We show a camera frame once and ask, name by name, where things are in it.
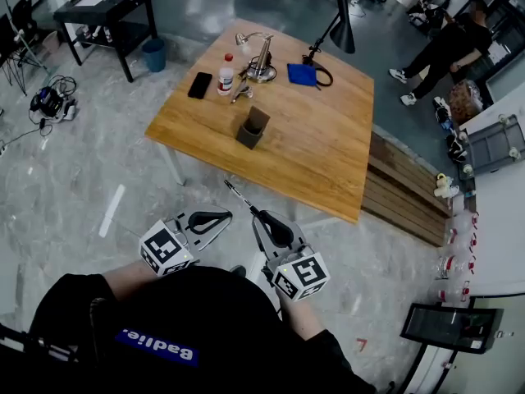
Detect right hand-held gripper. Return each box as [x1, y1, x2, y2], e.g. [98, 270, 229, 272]
[250, 210, 331, 302]

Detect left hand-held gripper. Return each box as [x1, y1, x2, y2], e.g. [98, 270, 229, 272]
[139, 204, 234, 277]

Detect dark brown square holder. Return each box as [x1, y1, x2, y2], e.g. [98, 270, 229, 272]
[235, 105, 272, 150]

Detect person's left forearm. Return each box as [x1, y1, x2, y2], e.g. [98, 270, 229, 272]
[101, 258, 161, 301]

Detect person's right forearm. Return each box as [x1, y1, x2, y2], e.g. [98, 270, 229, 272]
[277, 291, 331, 342]

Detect white table leg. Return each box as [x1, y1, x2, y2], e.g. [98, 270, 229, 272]
[157, 140, 186, 187]

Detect person's black shirt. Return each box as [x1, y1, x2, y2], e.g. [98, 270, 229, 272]
[28, 265, 378, 394]

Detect wooden slatted bench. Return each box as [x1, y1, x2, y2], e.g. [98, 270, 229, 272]
[360, 131, 452, 248]

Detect metal tongs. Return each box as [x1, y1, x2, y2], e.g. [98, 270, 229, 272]
[229, 78, 254, 105]

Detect black smartphone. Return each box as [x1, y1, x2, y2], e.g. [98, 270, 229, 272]
[187, 71, 213, 100]

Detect clear bottle with red cap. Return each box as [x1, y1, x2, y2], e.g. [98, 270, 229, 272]
[217, 53, 235, 97]

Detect blue cloth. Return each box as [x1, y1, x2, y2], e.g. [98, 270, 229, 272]
[286, 62, 319, 86]

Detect silver desk lamp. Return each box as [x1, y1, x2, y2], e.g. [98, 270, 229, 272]
[235, 31, 278, 85]

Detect cream plastic jug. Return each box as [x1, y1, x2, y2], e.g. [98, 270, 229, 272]
[434, 173, 460, 199]

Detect blue waste bin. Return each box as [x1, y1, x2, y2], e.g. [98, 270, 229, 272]
[141, 38, 168, 73]

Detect row of clear plastic bottles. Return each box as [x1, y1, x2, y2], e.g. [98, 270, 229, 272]
[435, 211, 482, 303]

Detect black framed screen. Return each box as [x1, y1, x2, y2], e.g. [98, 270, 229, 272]
[399, 303, 504, 355]

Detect pair of black shoes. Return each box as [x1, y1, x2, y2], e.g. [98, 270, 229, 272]
[445, 133, 468, 163]

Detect black power station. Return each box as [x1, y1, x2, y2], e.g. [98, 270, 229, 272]
[29, 87, 79, 123]

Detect black desk lamp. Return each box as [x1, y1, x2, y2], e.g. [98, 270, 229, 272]
[302, 0, 356, 89]

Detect brown patterned bag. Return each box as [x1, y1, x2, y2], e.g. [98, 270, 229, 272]
[446, 79, 485, 125]

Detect grey wheeled cart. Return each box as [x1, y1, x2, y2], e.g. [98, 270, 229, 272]
[457, 112, 525, 176]

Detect black side table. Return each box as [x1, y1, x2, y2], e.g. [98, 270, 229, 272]
[52, 0, 159, 84]

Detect black tripod stand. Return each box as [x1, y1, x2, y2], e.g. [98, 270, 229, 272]
[0, 0, 51, 98]

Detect black floor cable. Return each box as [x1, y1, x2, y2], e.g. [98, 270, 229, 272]
[0, 123, 54, 158]

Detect black body-worn mount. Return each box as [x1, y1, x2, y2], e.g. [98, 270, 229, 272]
[0, 322, 79, 364]

